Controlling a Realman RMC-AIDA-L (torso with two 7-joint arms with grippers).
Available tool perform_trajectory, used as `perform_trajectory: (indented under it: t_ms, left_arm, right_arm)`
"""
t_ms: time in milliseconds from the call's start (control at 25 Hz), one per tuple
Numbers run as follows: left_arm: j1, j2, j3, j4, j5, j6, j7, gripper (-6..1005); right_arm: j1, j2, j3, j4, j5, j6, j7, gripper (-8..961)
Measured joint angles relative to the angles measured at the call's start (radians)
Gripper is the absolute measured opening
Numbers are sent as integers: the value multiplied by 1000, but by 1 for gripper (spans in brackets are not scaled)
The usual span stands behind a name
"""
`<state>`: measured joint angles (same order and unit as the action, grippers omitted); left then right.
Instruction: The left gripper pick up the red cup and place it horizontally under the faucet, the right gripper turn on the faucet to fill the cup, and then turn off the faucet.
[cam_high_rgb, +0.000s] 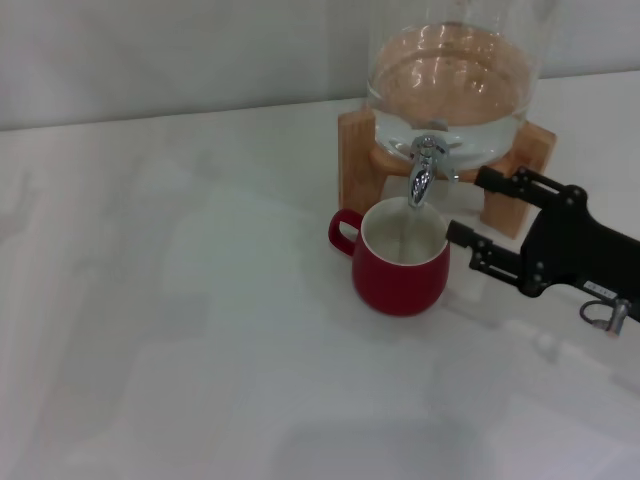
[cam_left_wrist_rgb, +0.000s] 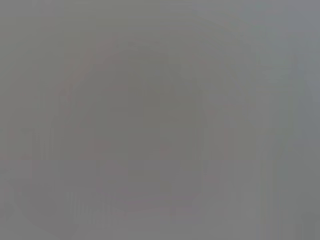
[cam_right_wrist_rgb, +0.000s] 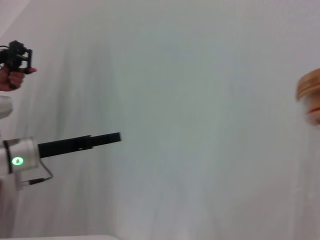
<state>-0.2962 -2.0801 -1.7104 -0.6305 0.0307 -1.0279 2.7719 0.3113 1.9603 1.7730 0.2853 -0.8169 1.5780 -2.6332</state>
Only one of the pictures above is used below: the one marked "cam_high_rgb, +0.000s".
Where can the red ceramic cup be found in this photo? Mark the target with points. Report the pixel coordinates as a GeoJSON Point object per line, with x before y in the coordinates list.
{"type": "Point", "coordinates": [400, 285]}

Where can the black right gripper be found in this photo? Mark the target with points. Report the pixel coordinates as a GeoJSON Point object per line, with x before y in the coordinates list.
{"type": "Point", "coordinates": [570, 250]}

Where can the chrome faucet with lever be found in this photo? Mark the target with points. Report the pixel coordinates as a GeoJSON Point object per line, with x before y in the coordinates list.
{"type": "Point", "coordinates": [421, 180]}

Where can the wooden dispenser stand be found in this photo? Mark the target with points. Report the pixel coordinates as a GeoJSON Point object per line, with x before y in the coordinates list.
{"type": "Point", "coordinates": [356, 160]}

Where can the glass water dispenser jar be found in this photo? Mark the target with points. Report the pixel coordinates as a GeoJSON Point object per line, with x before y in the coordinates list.
{"type": "Point", "coordinates": [450, 75]}

